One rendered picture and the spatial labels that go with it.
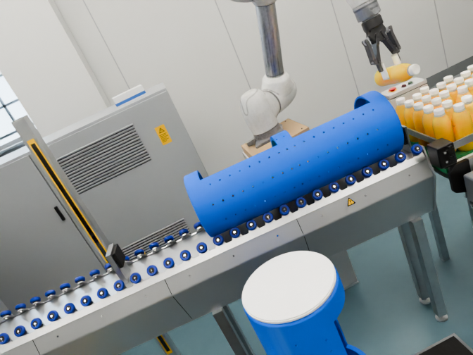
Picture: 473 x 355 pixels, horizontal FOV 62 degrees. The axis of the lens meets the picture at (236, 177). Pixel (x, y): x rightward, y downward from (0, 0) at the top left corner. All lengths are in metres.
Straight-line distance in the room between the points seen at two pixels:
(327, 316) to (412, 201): 0.90
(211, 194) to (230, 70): 2.88
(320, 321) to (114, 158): 2.27
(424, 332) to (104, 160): 2.30
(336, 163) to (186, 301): 0.85
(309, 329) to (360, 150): 0.79
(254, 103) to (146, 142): 1.17
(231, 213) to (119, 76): 2.88
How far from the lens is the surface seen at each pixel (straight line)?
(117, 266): 1.77
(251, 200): 1.55
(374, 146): 1.65
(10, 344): 2.00
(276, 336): 1.10
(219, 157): 4.43
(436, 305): 2.27
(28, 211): 3.28
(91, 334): 1.87
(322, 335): 1.11
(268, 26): 2.10
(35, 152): 2.01
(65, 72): 3.98
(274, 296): 1.13
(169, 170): 3.07
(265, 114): 2.10
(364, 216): 1.76
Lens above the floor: 1.75
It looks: 22 degrees down
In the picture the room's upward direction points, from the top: 25 degrees counter-clockwise
